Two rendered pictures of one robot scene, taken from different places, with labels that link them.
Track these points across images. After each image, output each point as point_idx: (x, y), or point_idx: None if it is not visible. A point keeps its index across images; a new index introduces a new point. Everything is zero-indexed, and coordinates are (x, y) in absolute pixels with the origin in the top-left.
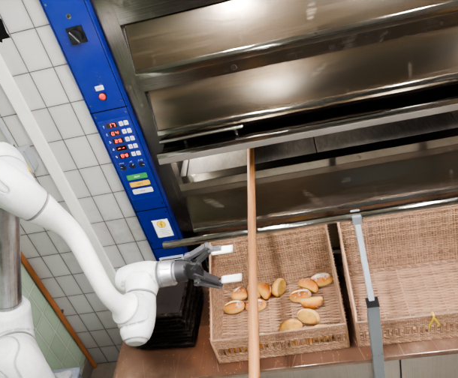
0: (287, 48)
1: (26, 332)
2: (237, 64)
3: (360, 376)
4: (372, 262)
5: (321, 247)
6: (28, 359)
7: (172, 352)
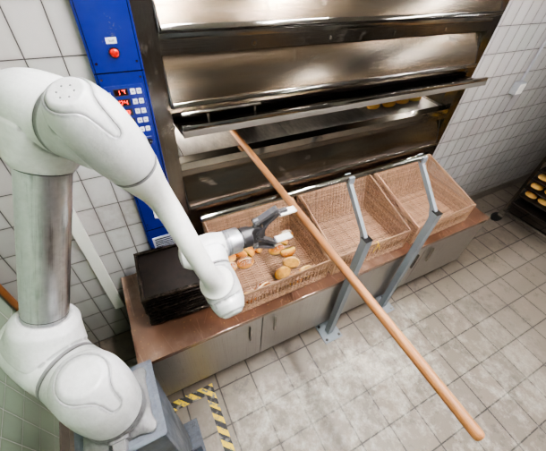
0: (301, 31)
1: (87, 343)
2: (258, 39)
3: (330, 294)
4: (314, 217)
5: None
6: (123, 372)
7: (188, 318)
